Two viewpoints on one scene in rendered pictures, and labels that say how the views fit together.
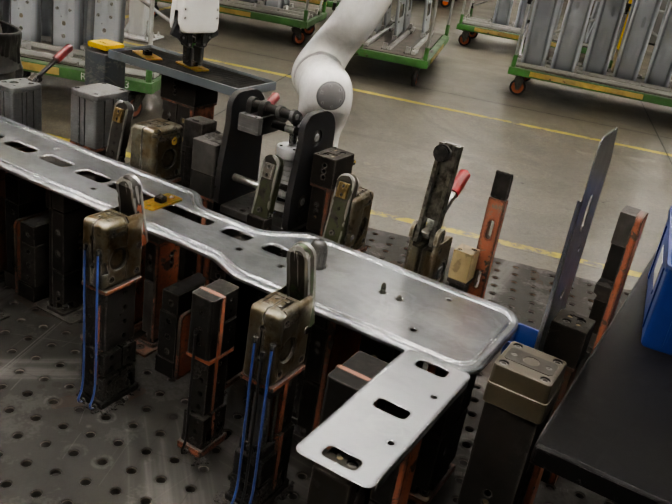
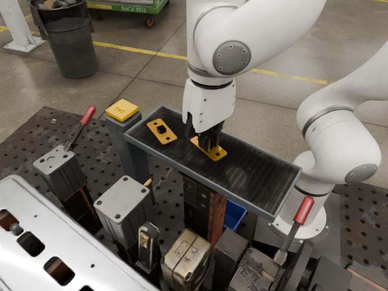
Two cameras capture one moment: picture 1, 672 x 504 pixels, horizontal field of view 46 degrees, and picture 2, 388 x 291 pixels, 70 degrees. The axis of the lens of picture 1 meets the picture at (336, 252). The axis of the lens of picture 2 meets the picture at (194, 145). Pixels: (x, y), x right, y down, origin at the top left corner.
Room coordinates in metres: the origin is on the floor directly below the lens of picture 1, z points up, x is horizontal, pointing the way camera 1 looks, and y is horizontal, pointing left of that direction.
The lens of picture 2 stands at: (1.31, 0.35, 1.60)
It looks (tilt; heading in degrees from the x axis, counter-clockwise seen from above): 46 degrees down; 8
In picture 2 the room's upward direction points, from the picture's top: straight up
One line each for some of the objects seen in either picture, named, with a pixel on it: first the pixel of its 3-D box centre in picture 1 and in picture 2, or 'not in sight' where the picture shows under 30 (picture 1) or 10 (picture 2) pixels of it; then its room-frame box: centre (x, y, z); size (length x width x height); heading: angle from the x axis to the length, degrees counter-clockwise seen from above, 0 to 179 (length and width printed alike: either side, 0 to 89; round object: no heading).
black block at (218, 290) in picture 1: (209, 371); not in sight; (1.04, 0.17, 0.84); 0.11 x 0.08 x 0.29; 153
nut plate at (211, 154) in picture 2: (192, 64); (208, 145); (1.73, 0.38, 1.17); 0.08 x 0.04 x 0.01; 48
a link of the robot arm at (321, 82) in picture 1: (320, 110); (331, 160); (1.79, 0.09, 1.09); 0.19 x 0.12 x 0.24; 16
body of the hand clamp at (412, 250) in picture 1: (413, 322); not in sight; (1.25, -0.16, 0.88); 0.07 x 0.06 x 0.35; 153
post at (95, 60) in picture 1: (103, 140); (135, 168); (1.84, 0.61, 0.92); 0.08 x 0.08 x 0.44; 63
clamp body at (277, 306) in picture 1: (267, 402); not in sight; (0.95, 0.06, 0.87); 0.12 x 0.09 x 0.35; 153
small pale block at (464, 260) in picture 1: (444, 344); not in sight; (1.18, -0.21, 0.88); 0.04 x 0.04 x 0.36; 63
